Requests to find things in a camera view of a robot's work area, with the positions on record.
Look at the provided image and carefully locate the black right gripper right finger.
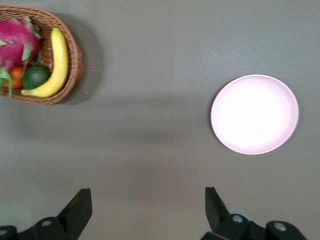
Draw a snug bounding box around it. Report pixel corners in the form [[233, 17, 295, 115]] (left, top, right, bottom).
[[201, 186, 309, 240]]

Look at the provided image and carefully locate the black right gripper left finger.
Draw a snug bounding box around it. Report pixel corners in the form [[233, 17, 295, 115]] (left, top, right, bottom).
[[0, 188, 93, 240]]

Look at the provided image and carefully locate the yellow banana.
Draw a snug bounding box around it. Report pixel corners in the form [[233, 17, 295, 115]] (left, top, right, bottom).
[[20, 26, 70, 98]]

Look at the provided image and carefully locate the pink round plate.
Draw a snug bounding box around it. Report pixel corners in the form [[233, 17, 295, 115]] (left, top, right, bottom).
[[210, 74, 300, 156]]

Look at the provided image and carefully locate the brown wicker basket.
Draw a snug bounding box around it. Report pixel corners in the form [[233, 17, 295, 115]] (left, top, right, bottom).
[[0, 4, 84, 106]]

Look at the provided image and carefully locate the dark green avocado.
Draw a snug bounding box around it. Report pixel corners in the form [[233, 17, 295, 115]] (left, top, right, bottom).
[[21, 64, 51, 90]]

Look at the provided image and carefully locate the orange fruit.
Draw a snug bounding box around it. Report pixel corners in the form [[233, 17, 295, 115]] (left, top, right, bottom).
[[3, 65, 26, 90]]

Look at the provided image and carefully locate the magenta dragon fruit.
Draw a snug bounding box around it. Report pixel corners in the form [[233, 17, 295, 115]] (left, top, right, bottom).
[[0, 16, 46, 98]]

